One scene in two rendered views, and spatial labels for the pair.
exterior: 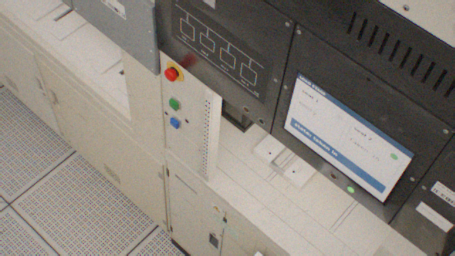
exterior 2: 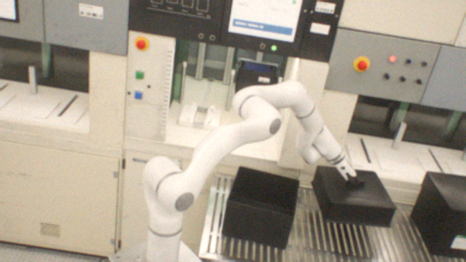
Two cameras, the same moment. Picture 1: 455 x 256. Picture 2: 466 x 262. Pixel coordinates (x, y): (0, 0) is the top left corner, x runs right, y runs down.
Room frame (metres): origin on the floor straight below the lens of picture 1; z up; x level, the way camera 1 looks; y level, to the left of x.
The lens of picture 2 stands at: (-0.91, 1.01, 2.07)
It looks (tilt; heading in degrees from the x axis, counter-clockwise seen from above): 28 degrees down; 323
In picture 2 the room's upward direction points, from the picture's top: 10 degrees clockwise
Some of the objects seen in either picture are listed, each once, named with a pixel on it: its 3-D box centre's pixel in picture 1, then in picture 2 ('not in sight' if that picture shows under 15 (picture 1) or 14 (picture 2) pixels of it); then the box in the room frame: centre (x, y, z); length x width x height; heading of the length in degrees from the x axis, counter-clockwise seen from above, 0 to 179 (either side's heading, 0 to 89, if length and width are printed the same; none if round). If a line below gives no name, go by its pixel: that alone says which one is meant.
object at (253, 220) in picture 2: not in sight; (261, 206); (0.31, -0.12, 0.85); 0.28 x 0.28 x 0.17; 46
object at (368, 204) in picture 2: not in sight; (352, 192); (0.18, -0.52, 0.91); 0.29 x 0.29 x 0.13; 61
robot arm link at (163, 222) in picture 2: not in sight; (164, 193); (0.28, 0.36, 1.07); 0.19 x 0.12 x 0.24; 1
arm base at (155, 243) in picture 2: not in sight; (163, 245); (0.25, 0.36, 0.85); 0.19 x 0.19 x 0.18
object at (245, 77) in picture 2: not in sight; (256, 74); (1.15, -0.63, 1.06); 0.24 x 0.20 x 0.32; 54
